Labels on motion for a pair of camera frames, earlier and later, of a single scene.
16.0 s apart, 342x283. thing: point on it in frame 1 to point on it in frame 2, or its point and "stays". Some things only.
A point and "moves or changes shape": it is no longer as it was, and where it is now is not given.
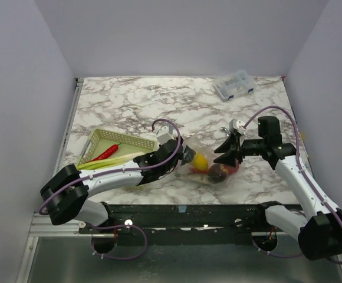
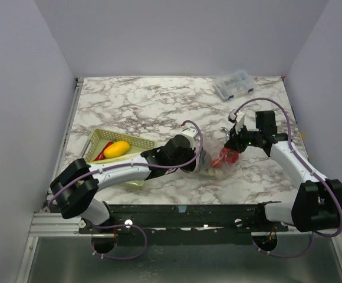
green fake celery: [121, 159] stays
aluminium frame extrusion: [42, 226] stays
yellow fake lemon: [200, 161] moves or changes shape
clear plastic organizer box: [236, 84] stays
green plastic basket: [95, 142] stays
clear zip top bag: [202, 168] moves or changes shape
